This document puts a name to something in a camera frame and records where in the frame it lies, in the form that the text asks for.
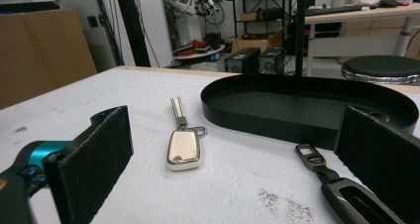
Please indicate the white table mat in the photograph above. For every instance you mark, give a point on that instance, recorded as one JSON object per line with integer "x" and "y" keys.
{"x": 231, "y": 184}

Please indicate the silver key fob with key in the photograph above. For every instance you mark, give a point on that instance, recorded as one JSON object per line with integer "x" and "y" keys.
{"x": 184, "y": 148}

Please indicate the black key rack with tray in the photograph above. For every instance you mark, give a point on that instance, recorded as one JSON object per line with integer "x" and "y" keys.
{"x": 264, "y": 111}

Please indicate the black metal frame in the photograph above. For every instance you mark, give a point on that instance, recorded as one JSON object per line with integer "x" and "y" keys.
{"x": 132, "y": 25}

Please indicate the black wall socket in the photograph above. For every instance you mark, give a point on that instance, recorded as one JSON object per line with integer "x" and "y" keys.
{"x": 92, "y": 21}

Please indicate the black round stool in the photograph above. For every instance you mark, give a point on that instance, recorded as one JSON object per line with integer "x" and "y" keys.
{"x": 379, "y": 67}

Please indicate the dark grey key fob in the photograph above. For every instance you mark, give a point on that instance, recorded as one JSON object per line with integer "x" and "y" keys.
{"x": 327, "y": 175}

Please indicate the white robot parts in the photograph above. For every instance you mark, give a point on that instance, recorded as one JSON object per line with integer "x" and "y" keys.
{"x": 180, "y": 4}

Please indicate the wooden desk with white legs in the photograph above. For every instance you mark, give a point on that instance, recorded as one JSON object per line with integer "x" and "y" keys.
{"x": 346, "y": 18}

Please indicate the black computer tower green label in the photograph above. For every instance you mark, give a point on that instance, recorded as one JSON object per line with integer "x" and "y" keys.
{"x": 241, "y": 63}

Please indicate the small cardboard box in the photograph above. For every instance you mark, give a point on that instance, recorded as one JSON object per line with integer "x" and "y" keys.
{"x": 247, "y": 45}

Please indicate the black keyboard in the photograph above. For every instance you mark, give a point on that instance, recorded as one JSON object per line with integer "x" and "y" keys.
{"x": 336, "y": 9}

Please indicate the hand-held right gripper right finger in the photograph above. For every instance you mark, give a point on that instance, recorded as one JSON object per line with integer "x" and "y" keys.
{"x": 379, "y": 161}

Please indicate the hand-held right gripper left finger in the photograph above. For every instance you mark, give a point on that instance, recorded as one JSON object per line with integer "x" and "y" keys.
{"x": 95, "y": 171}

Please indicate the black metal shelf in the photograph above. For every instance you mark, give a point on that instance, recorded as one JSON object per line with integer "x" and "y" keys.
{"x": 264, "y": 14}

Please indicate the white round platform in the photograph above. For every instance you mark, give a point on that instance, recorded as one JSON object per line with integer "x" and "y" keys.
{"x": 198, "y": 55}

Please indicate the large brown cardboard sheet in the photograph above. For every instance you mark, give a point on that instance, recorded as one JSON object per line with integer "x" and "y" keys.
{"x": 39, "y": 52}

